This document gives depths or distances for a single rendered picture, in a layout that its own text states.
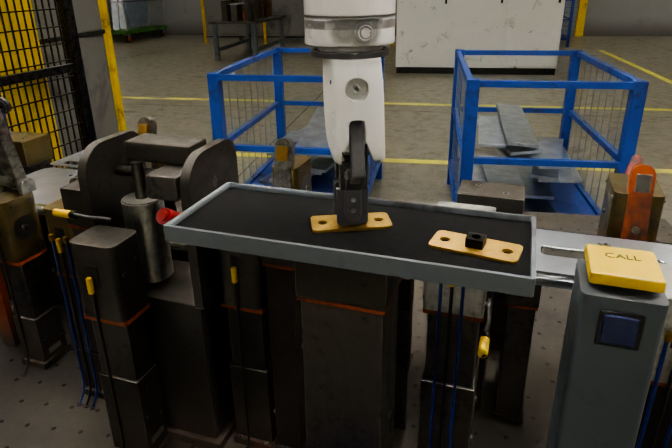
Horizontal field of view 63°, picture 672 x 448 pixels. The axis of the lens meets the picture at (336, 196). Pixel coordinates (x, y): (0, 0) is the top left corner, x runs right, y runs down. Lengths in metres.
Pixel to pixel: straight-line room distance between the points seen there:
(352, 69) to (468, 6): 8.29
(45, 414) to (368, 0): 0.91
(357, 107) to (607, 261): 0.27
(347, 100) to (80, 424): 0.79
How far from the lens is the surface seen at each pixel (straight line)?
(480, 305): 0.73
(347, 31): 0.49
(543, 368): 1.18
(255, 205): 0.64
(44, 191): 1.29
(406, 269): 0.50
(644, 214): 1.05
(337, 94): 0.49
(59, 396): 1.18
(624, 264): 0.56
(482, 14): 8.80
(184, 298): 0.85
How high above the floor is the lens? 1.40
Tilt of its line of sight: 22 degrees down
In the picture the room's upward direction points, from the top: 1 degrees counter-clockwise
